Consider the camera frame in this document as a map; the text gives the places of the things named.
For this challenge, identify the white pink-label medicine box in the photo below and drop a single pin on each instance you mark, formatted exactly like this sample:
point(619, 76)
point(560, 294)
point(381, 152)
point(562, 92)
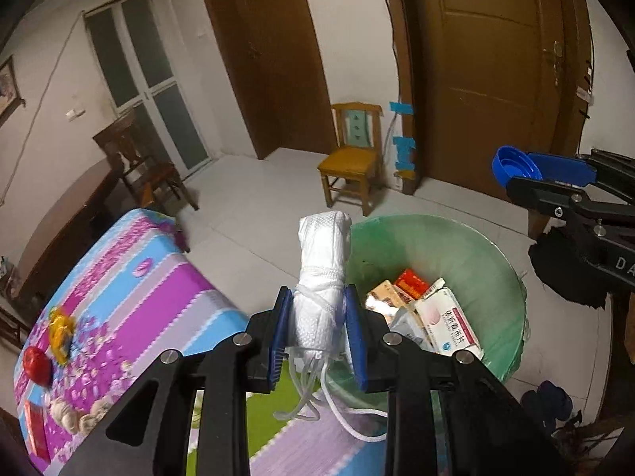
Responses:
point(446, 322)

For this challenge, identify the plain brown wooden door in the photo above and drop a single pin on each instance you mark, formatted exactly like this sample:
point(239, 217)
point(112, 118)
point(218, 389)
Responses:
point(268, 59)

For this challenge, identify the blue tape strip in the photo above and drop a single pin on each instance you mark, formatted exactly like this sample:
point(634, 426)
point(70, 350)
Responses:
point(405, 162)
point(402, 107)
point(404, 145)

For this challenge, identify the white wall switch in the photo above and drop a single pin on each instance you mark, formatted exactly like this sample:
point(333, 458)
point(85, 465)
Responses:
point(75, 114)

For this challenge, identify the brown panelled door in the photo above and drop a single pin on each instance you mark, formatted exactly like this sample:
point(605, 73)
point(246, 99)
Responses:
point(496, 59)

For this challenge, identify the dark wooden dining table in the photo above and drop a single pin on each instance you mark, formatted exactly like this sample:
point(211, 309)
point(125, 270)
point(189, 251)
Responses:
point(64, 228)

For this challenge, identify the red cardboard box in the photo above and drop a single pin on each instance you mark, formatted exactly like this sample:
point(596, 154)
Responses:
point(35, 429)

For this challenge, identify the framed wall picture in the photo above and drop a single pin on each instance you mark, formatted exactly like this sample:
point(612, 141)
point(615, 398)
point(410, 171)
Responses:
point(7, 89)

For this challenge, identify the dark blue slipper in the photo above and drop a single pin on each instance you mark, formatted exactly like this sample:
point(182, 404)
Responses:
point(533, 406)
point(558, 396)

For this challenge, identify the beige cardboard box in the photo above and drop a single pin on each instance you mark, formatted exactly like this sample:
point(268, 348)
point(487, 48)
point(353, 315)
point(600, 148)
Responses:
point(384, 295)

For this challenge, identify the small light wooden chair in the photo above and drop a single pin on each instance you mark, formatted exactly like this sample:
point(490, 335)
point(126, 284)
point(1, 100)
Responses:
point(347, 161)

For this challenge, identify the brown tape strip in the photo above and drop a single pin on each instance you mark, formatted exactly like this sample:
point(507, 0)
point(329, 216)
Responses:
point(408, 175)

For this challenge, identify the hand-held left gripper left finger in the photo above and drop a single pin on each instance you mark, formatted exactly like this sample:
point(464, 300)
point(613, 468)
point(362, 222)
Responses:
point(280, 337)

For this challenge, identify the frosted glass door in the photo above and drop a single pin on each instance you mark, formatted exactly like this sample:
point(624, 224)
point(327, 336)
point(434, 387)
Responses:
point(144, 59)

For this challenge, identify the green-lined trash bin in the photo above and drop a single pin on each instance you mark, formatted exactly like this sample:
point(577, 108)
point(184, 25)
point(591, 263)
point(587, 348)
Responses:
point(471, 258)

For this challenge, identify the blue bottle cap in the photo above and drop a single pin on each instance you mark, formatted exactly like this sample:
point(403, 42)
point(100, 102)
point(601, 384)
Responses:
point(511, 166)

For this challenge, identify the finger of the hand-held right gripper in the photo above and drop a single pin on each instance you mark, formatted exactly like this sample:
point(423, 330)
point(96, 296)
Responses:
point(545, 196)
point(570, 168)

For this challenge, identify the orange red box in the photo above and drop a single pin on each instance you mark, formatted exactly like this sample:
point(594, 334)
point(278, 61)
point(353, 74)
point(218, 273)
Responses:
point(411, 282)

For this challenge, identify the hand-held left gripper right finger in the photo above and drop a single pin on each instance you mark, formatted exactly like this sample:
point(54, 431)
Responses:
point(358, 342)

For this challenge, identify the grey white packet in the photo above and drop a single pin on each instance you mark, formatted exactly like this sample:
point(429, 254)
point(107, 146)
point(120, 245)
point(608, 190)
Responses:
point(409, 327)

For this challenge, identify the red apple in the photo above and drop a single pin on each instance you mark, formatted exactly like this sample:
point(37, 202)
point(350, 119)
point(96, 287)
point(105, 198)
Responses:
point(37, 364)

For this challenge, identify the dark wooden chair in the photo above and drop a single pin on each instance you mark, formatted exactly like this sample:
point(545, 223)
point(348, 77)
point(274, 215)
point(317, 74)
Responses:
point(129, 144)

